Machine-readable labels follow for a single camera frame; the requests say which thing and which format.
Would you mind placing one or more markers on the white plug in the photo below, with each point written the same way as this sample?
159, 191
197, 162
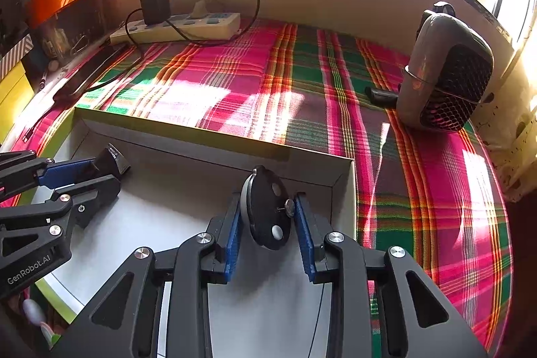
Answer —
200, 8

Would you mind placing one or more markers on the black power adapter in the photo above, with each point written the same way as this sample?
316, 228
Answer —
155, 5

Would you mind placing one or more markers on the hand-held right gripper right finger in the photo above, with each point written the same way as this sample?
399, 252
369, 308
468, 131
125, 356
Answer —
305, 244

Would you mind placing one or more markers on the grey fan heater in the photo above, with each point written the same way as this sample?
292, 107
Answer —
423, 68

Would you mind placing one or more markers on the black battery charger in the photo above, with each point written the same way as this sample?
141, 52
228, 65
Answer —
111, 163

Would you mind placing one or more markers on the yellow box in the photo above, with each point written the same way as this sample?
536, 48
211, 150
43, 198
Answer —
14, 102

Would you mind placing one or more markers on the black round disc gadget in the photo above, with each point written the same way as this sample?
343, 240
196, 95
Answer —
266, 215

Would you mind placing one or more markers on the white cardboard box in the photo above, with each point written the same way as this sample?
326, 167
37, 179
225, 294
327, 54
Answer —
168, 194

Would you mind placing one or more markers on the striped box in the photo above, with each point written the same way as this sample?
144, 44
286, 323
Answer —
14, 54

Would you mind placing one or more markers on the pink green plaid blanket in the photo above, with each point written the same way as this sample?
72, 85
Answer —
293, 89

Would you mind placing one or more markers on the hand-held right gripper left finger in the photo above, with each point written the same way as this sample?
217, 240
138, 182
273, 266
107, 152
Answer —
233, 244

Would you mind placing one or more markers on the cream power strip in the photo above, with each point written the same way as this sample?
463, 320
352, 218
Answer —
201, 28

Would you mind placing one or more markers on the black cylinder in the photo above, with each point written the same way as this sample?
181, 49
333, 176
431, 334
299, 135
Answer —
379, 96

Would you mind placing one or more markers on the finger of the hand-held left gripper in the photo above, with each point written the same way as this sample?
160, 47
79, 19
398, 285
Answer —
67, 172
96, 194

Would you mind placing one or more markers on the clear plastic storage box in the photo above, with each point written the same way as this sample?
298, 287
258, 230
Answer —
75, 26

